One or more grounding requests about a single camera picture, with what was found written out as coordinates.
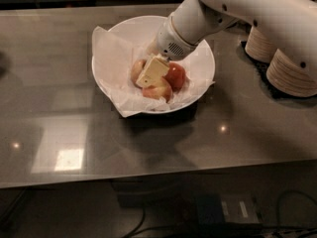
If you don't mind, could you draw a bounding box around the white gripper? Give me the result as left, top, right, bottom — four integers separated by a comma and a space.
135, 14, 197, 89

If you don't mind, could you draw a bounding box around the brownish red apple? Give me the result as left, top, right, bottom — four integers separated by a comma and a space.
131, 59, 147, 84

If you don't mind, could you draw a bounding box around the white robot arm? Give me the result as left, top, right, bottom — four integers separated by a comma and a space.
147, 0, 317, 80

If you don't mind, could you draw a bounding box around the red apple with sticker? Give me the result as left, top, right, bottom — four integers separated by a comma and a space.
164, 62, 186, 91

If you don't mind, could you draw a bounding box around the yellow-red apple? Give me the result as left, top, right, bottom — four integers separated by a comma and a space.
142, 77, 172, 102

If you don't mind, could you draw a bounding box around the white bowl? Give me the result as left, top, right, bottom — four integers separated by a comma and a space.
91, 15, 216, 115

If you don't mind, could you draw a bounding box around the white paper liner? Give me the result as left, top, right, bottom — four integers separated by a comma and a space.
91, 26, 216, 119

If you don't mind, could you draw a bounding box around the rear stack of paper plates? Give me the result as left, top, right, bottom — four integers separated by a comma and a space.
245, 27, 277, 63

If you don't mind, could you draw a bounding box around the stack of paper plates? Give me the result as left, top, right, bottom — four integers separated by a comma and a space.
266, 50, 317, 97
245, 27, 277, 63

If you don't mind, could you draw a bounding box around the black tray under plates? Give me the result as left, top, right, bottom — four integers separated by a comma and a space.
241, 41, 317, 99

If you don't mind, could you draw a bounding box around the front stack of paper plates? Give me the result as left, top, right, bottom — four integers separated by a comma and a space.
266, 50, 317, 97

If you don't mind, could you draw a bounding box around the dark box under table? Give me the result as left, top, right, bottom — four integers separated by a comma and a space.
195, 194, 263, 229

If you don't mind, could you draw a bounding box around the black cable under table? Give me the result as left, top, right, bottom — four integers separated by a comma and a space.
122, 189, 317, 238

